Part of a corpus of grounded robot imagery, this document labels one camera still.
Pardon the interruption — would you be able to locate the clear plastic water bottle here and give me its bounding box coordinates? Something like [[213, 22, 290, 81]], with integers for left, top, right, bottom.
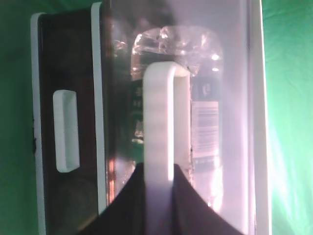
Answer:
[[130, 26, 224, 211]]

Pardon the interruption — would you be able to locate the right gripper purple right finger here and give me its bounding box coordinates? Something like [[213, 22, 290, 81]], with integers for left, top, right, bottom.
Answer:
[[172, 164, 242, 235]]

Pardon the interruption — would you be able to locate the right gripper purple left finger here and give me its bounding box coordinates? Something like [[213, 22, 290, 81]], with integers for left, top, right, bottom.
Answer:
[[78, 163, 145, 235]]

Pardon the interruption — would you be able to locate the dark drawer cabinet white frame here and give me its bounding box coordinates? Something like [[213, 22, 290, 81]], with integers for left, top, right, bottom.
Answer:
[[31, 0, 272, 235]]

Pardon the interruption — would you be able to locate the dark drawer white handle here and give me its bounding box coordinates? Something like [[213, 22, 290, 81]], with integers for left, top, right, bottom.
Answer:
[[36, 8, 100, 235], [100, 0, 264, 235]]

